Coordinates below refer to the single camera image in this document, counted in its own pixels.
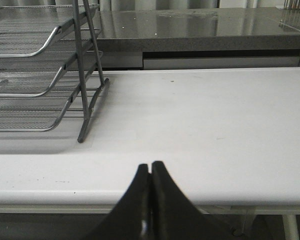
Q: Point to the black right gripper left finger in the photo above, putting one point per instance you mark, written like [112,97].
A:
[130,218]

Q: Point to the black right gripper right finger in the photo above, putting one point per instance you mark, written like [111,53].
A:
[175,217]

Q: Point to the silver mesh tray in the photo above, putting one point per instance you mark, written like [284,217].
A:
[26,31]
[36,114]
[39,75]

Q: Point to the white table leg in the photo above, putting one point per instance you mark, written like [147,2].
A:
[290,226]

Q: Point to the grey stone back counter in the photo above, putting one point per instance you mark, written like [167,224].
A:
[196,30]

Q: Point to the grey metal rack frame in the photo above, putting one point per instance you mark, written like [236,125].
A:
[87,106]

